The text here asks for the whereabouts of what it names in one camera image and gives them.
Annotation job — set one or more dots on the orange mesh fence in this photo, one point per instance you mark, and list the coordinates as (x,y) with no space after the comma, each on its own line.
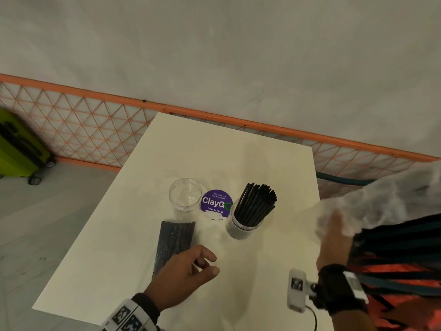
(86,130)

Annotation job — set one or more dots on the wristband with marker tags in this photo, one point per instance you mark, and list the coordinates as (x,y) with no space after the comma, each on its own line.
(131,315)
(339,289)

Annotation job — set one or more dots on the stack of teal chairs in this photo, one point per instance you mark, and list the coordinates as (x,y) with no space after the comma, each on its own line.
(396,237)

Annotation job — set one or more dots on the round purple sticker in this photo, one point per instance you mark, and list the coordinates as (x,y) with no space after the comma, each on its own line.
(216,203)

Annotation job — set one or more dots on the person's left hand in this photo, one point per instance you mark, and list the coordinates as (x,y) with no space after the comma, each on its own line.
(174,279)

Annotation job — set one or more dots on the lime green suitcase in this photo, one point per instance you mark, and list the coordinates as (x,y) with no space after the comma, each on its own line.
(17,151)

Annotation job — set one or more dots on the person's right hand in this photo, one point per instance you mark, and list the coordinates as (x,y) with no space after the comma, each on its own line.
(332,248)

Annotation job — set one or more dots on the right wristband with marker tags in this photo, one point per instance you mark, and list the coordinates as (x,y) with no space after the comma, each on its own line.
(339,289)

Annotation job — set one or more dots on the left wristband with marker tags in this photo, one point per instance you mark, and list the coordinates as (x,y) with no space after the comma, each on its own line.
(131,315)

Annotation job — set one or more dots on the clear plastic cup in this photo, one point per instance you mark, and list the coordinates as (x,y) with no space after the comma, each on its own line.
(185,198)
(239,230)

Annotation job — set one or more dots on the orange bag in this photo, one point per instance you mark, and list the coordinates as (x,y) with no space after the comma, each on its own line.
(406,306)

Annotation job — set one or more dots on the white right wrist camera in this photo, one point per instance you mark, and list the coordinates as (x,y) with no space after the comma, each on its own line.
(297,289)

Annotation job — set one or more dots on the person's right forearm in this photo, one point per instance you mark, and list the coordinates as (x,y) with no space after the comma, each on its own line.
(351,322)

